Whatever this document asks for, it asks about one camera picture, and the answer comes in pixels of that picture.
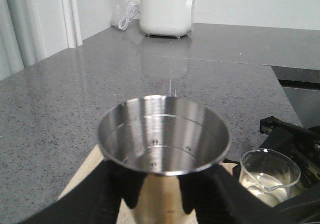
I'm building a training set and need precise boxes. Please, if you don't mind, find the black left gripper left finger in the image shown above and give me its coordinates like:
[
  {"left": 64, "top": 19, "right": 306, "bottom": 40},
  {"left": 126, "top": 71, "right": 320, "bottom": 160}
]
[{"left": 23, "top": 160, "right": 146, "bottom": 223}]

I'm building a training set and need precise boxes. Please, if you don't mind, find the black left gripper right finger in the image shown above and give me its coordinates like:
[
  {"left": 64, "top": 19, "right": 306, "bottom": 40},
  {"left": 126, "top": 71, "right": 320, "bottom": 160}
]
[{"left": 178, "top": 164, "right": 285, "bottom": 223}]

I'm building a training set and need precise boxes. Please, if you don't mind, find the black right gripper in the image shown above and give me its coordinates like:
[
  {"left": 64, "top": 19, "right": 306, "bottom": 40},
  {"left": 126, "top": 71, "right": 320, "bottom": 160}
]
[{"left": 232, "top": 116, "right": 320, "bottom": 224}]

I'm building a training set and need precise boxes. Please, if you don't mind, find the clear glass beaker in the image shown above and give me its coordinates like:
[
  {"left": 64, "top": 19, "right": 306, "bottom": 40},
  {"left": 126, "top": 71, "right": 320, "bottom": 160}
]
[{"left": 238, "top": 148, "right": 303, "bottom": 207}]

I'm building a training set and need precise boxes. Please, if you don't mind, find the steel double jigger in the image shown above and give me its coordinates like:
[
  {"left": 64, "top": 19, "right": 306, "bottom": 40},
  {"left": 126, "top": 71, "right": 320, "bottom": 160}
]
[{"left": 97, "top": 95, "right": 231, "bottom": 223}]

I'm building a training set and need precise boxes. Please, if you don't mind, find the light wooden cutting board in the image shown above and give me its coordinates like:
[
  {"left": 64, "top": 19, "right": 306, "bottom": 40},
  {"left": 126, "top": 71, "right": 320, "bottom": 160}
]
[{"left": 56, "top": 144, "right": 235, "bottom": 224}]

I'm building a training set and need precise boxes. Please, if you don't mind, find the grey curtain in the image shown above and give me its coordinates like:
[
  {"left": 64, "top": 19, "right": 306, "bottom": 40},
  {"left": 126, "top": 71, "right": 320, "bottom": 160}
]
[{"left": 0, "top": 0, "right": 83, "bottom": 79}]

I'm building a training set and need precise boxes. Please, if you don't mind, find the white blender base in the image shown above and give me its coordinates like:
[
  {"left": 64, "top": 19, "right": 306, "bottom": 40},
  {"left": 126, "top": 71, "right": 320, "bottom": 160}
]
[{"left": 139, "top": 0, "right": 195, "bottom": 38}]

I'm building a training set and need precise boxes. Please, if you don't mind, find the white power cable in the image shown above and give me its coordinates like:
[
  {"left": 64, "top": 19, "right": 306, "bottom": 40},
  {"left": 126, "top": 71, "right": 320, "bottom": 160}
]
[{"left": 116, "top": 1, "right": 140, "bottom": 31}]

